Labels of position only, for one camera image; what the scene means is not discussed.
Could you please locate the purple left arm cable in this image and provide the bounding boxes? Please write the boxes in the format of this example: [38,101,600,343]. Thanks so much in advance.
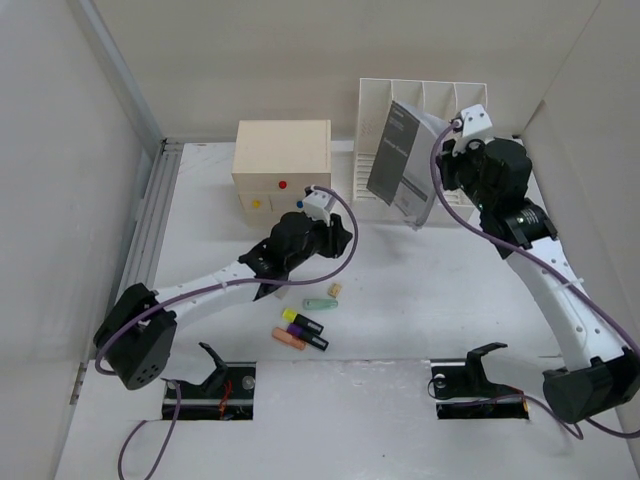
[93,185,359,480]

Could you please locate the purple capped black highlighter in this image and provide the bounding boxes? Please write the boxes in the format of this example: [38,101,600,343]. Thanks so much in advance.
[286,324,329,351]

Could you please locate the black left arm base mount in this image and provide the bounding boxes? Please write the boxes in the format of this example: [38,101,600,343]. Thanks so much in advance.
[161,342,257,421]

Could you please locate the white plastic file organizer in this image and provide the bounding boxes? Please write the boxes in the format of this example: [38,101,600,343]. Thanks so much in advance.
[352,78,488,227]

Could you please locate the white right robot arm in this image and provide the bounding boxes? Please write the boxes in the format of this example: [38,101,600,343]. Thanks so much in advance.
[430,139,639,423]

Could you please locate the green transparent highlighter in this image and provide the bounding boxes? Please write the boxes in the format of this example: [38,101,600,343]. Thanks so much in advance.
[302,298,338,311]

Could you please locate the grey setup guide booklet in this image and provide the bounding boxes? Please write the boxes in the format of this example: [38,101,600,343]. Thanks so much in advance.
[367,101,448,230]

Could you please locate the aluminium frame rail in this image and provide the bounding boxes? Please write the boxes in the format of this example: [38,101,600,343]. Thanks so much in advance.
[68,1,182,310]

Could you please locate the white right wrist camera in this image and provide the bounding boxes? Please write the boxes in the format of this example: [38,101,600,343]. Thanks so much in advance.
[454,104,493,140]

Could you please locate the cream wooden drawer cabinet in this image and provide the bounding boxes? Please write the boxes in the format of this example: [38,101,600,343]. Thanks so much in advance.
[232,120,332,227]

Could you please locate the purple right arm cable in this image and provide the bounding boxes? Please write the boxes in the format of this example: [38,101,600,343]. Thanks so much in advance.
[430,119,640,441]

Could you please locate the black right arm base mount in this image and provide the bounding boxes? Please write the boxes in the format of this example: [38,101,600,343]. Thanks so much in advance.
[428,342,529,420]

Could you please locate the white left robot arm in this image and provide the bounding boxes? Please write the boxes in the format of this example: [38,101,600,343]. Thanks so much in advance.
[93,212,359,397]

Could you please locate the orange highlighter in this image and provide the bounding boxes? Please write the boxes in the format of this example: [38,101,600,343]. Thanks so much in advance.
[271,327,306,351]

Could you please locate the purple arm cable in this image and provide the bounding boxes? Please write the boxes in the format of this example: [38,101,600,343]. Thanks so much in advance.
[93,185,359,480]
[430,119,640,441]

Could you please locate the yellow capped black highlighter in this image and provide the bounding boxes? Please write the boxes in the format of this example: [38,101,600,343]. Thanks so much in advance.
[282,308,324,335]

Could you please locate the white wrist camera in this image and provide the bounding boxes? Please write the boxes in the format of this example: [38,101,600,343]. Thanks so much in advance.
[302,185,336,226]
[454,104,493,140]

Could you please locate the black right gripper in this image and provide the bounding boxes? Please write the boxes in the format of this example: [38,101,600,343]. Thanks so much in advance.
[436,133,494,212]

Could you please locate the small tan eraser block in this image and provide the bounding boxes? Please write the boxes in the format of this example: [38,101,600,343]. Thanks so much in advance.
[328,283,342,298]

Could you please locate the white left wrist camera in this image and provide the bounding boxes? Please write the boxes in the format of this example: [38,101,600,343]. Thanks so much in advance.
[302,185,336,226]

